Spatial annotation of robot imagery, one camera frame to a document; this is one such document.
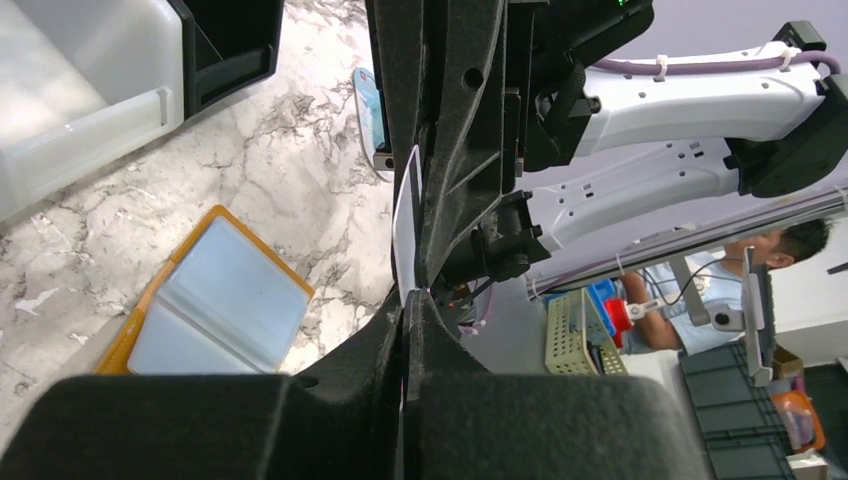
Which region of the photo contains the yellow-green plastic basket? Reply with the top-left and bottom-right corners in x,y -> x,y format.
544,286 -> 627,375

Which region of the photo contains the tan leather card holder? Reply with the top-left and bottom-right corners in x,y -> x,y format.
95,203 -> 317,377

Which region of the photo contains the black wire crate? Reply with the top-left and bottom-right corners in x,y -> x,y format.
679,342 -> 795,479

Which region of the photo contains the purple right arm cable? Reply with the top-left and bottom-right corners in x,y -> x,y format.
592,49 -> 843,77

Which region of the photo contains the clear blue packaged item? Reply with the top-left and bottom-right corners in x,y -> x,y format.
352,67 -> 394,182

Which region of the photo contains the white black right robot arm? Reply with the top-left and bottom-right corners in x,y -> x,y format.
366,1 -> 847,289

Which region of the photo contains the black right tray bin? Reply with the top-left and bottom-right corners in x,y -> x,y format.
169,0 -> 284,119

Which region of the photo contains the person in light shirt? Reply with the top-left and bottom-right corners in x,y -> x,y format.
616,219 -> 831,355

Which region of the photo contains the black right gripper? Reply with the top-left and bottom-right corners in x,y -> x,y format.
366,0 -> 654,288

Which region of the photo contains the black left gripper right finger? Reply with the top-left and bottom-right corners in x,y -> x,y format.
403,290 -> 709,479

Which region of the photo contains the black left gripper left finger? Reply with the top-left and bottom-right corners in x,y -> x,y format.
1,291 -> 401,479

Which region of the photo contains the white silver card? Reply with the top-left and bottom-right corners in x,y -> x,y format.
392,145 -> 421,307

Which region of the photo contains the light blue card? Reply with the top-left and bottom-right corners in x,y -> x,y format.
125,215 -> 313,377

